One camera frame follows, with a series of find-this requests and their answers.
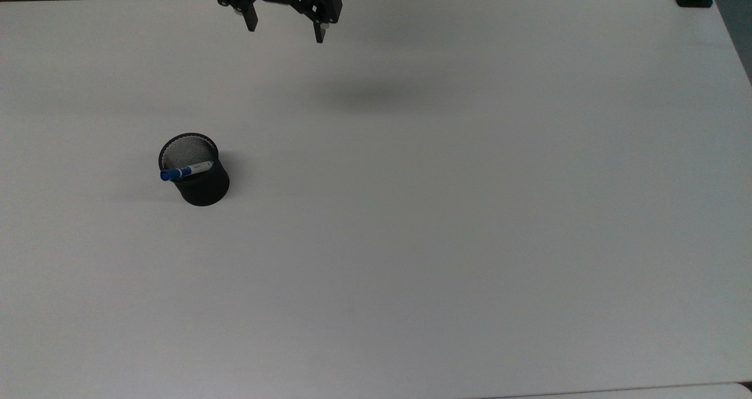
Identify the blue and white marker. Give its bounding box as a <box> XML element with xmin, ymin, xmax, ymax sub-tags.
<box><xmin>160</xmin><ymin>160</ymin><xmax>214</xmax><ymax>182</ymax></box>

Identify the black mesh pen cup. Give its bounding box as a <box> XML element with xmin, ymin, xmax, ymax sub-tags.
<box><xmin>157</xmin><ymin>133</ymin><xmax>230</xmax><ymax>207</ymax></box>

